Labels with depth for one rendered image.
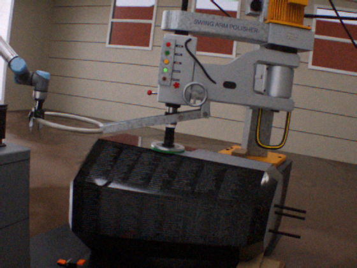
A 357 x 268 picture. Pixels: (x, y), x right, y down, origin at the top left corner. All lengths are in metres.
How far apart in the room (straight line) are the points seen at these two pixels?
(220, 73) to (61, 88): 8.83
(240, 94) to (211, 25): 0.45
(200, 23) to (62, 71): 8.80
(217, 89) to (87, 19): 8.45
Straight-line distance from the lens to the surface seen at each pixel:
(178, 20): 2.31
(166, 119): 2.35
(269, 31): 2.37
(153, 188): 2.23
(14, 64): 2.27
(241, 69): 2.34
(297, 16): 2.46
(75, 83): 10.58
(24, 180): 2.23
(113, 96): 9.86
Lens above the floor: 1.34
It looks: 9 degrees down
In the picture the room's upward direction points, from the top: 7 degrees clockwise
